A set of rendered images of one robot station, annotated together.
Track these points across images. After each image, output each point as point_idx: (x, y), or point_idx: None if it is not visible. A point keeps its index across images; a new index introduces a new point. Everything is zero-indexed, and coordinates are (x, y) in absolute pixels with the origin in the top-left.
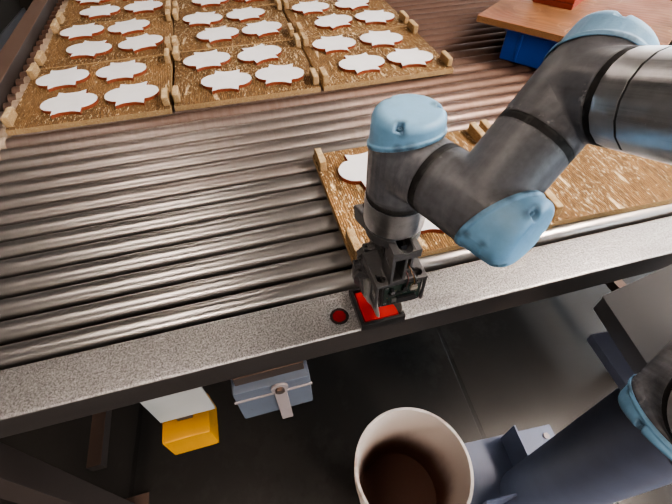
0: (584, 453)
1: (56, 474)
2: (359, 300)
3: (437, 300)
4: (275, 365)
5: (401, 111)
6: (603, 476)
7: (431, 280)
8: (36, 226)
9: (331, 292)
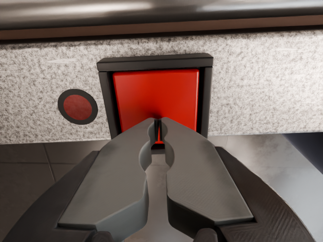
0: (299, 134)
1: None
2: (120, 97)
3: (288, 115)
4: None
5: None
6: (297, 147)
7: (315, 62)
8: None
9: (65, 26)
